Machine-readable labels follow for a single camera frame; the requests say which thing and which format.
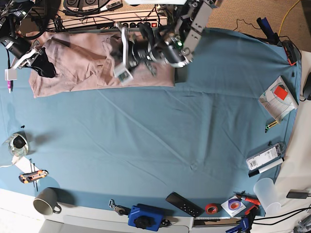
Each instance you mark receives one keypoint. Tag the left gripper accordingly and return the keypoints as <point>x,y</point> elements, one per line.
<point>143,51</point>

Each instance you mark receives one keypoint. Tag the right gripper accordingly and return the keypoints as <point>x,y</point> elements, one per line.
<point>20,46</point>

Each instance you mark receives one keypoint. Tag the pink t-shirt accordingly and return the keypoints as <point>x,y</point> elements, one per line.
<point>85,61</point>

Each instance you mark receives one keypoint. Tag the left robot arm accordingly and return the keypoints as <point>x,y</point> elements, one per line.
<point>174,43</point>

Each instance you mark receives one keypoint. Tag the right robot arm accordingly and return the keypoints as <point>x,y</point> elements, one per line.
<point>12,14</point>

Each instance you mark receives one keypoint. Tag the white power strip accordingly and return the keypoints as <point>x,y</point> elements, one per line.
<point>64,23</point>

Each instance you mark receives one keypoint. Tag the purple glue tube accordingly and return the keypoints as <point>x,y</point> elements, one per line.
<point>10,86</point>

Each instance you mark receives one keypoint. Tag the glass jar with black lid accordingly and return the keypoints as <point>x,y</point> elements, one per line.
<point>17,145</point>

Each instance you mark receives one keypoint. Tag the white paper note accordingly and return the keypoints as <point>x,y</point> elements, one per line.
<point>25,165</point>

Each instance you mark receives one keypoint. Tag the orange utility knife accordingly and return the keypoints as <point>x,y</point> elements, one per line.
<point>33,176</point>

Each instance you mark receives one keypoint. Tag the blue table cloth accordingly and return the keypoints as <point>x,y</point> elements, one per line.
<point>139,144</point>

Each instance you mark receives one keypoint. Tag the blue clamp top right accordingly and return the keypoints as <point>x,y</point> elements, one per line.
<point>271,36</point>

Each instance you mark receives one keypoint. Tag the blue clamp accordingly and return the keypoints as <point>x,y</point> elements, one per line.
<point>245,224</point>
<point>271,36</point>

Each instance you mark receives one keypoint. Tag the grey coffee mug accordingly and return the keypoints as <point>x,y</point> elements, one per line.
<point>46,202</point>

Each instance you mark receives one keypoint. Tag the orange black clamp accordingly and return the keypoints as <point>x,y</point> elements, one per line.
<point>290,52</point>

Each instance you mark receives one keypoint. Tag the booklet with red square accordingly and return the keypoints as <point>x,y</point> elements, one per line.
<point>278,100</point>

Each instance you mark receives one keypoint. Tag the black computer mouse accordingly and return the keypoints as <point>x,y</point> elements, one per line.
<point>307,88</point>

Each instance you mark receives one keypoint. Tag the blue box with black knob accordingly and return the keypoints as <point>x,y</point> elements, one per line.
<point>145,217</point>

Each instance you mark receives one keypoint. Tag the black and white marker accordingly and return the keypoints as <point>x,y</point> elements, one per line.
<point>266,168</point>

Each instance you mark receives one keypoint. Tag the clear plastic case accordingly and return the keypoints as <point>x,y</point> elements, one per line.
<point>265,156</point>

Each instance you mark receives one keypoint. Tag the black remote control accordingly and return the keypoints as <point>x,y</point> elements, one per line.
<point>184,205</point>

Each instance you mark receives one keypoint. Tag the red tape roll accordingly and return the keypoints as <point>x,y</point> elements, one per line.
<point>211,208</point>

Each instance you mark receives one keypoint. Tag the translucent plastic cup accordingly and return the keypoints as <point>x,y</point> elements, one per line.
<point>266,193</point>

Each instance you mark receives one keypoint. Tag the black power adapter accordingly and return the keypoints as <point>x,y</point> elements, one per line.
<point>298,194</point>

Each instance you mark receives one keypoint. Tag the blue clamp bottom right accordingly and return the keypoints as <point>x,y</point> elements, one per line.
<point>245,224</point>

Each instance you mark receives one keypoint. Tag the metal carabiner keychain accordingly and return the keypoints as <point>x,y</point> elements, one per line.
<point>119,209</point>

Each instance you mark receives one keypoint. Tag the red handled pliers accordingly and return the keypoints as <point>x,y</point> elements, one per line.
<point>248,198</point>

